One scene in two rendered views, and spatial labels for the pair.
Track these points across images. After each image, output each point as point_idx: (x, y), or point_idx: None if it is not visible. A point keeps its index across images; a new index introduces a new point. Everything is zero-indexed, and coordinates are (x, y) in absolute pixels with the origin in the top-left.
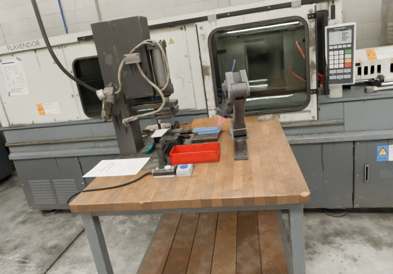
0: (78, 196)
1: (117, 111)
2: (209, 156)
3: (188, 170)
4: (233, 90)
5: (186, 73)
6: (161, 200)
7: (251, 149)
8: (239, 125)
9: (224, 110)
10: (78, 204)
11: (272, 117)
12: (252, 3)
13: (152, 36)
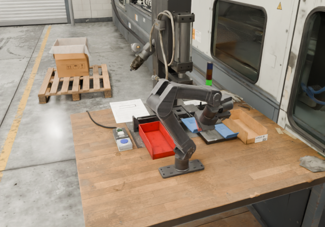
0: (81, 113)
1: (154, 66)
2: (150, 149)
3: (118, 146)
4: (148, 101)
5: (280, 52)
6: (75, 150)
7: (191, 174)
8: (175, 141)
9: (200, 117)
10: (70, 117)
11: (318, 168)
12: None
13: None
